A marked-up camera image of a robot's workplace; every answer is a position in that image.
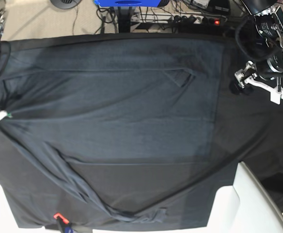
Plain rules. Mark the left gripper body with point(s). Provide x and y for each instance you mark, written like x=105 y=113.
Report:
x=266 y=70

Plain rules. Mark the dark grey T-shirt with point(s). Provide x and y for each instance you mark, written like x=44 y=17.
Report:
x=106 y=130

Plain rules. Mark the black table leg post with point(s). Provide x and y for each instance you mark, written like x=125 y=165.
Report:
x=124 y=15

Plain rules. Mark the round grey floor base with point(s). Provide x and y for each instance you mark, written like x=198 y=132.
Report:
x=65 y=4

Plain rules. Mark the white power strip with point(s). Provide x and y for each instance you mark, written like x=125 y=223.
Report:
x=169 y=18

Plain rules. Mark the red blue clamp bottom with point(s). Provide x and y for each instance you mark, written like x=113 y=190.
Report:
x=64 y=225

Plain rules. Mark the black table cloth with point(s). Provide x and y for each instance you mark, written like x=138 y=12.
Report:
x=248 y=128

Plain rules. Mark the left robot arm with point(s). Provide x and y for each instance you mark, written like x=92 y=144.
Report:
x=260 y=37

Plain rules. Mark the blue plastic box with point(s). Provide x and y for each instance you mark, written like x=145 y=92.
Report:
x=131 y=3

